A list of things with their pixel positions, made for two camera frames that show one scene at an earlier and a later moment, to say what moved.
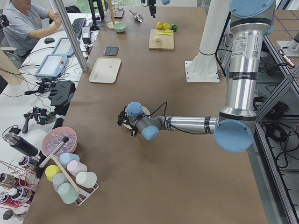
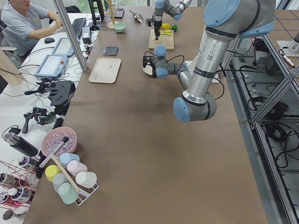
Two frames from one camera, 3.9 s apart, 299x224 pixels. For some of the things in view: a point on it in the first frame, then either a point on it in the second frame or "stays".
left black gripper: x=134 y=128 → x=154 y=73
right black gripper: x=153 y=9 → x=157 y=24
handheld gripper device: x=41 y=115 stays
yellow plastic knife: x=165 y=33 stays
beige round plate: x=144 y=109 → x=148 y=69
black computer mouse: x=49 y=40 stays
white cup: x=86 y=179 stays
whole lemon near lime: x=166 y=26 stays
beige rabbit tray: x=105 y=70 stays
